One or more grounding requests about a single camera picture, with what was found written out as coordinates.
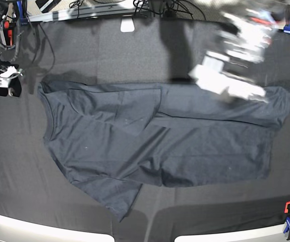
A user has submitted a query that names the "black cable bundle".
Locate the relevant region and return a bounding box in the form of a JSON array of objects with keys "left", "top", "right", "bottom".
[{"left": 133, "top": 0, "right": 207, "bottom": 21}]

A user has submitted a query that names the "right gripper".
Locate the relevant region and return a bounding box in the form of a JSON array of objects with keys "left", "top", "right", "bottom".
[{"left": 0, "top": 60, "right": 22, "bottom": 97}]

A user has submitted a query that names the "dark grey t-shirt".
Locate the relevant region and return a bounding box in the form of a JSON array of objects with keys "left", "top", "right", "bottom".
[{"left": 37, "top": 78, "right": 290, "bottom": 220}]

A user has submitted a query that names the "black box on floor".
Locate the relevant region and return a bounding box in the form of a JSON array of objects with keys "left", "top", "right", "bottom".
[{"left": 35, "top": 0, "right": 61, "bottom": 13}]

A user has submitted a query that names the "red blue clamp front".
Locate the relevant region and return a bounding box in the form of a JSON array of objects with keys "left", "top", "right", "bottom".
[{"left": 283, "top": 201, "right": 290, "bottom": 240}]

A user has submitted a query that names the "black table cloth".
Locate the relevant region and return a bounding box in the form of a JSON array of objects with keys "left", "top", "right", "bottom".
[{"left": 0, "top": 19, "right": 290, "bottom": 241}]

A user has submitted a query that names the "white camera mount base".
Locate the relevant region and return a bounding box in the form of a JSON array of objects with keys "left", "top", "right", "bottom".
[{"left": 120, "top": 16, "right": 135, "bottom": 33}]

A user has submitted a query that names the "red black clamp left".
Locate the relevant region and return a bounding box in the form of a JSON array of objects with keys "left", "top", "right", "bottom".
[{"left": 0, "top": 20, "right": 16, "bottom": 49}]

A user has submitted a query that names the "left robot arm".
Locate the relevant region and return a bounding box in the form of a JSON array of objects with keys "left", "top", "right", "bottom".
[{"left": 196, "top": 1, "right": 290, "bottom": 101}]

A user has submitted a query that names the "blue bar clamp left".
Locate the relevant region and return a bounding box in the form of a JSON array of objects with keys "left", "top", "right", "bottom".
[{"left": 13, "top": 0, "right": 28, "bottom": 26}]

